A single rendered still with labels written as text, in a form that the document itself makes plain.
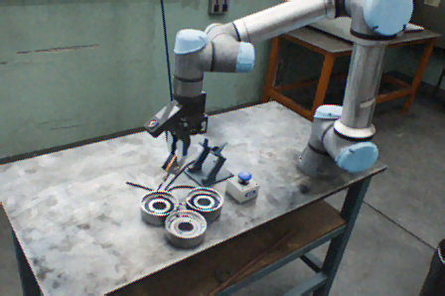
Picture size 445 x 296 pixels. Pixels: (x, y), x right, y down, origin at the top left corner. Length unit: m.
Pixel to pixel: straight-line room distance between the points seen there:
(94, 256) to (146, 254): 0.12
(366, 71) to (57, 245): 0.89
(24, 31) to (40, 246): 1.58
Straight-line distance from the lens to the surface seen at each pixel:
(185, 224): 1.12
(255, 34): 1.15
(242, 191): 1.22
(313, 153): 1.42
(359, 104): 1.20
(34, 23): 2.50
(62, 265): 1.06
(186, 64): 1.00
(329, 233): 1.66
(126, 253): 1.07
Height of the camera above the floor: 1.56
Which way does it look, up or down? 30 degrees down
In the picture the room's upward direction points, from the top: 7 degrees clockwise
